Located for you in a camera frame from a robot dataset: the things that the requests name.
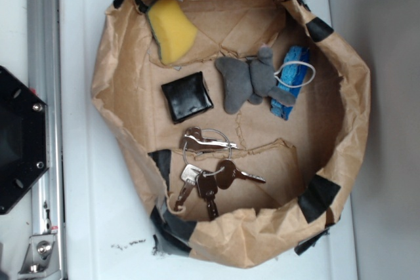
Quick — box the black box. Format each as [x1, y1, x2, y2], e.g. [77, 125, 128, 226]
[161, 71, 214, 124]

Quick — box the silver key pair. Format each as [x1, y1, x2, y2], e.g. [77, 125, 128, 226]
[180, 127, 238, 153]

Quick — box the brown paper bag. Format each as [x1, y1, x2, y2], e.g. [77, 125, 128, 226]
[91, 0, 371, 268]

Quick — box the grey plush toy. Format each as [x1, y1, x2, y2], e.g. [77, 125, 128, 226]
[215, 46, 296, 114]

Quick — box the silver key right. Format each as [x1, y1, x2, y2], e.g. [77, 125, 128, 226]
[216, 159, 266, 190]

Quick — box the silver key left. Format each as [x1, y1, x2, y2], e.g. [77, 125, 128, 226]
[174, 164, 203, 211]

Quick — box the silver key middle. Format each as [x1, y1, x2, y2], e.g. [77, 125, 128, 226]
[196, 171, 219, 220]

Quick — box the yellow sponge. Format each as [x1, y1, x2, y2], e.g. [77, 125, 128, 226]
[146, 0, 198, 65]

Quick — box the blue sponge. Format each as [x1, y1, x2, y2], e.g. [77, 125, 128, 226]
[271, 46, 310, 121]

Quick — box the white rubber band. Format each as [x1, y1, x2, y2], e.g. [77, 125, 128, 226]
[272, 61, 317, 89]

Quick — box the steel wire key ring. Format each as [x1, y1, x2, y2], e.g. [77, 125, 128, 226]
[182, 128, 233, 177]

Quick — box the black octagonal mount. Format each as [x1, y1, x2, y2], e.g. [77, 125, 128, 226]
[0, 67, 49, 215]

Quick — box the aluminium rail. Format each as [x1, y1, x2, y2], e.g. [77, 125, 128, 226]
[27, 0, 68, 279]

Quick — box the metal corner bracket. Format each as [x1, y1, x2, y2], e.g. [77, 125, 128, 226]
[18, 234, 61, 279]

